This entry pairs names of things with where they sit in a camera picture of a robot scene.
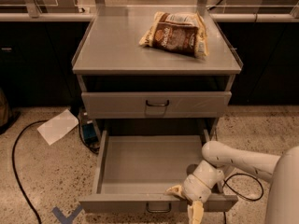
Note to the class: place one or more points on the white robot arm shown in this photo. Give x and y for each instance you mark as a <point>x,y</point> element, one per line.
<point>281,172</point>

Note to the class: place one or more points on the white paper sheet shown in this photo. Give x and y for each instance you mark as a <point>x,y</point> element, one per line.
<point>58,127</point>

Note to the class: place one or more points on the blue power box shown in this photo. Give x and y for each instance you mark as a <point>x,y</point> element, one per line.
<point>89,134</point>

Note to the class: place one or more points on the brown yellow snack bag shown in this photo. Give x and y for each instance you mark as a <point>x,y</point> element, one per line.
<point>183,33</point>

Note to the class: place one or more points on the brown bag at left edge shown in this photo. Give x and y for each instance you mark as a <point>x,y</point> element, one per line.
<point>5,110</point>

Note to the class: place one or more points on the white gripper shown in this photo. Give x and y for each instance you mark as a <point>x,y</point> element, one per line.
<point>193,190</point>

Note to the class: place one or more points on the blue tape floor mark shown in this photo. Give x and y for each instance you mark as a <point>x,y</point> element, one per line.
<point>64,219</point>

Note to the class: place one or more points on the grey drawer cabinet frame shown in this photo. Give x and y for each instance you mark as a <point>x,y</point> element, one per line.
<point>111,60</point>

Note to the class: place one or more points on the grey drawer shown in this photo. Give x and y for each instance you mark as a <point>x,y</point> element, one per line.
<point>141,105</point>
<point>134,171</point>

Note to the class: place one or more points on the grey top drawer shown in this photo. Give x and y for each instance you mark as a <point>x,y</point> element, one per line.
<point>141,105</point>

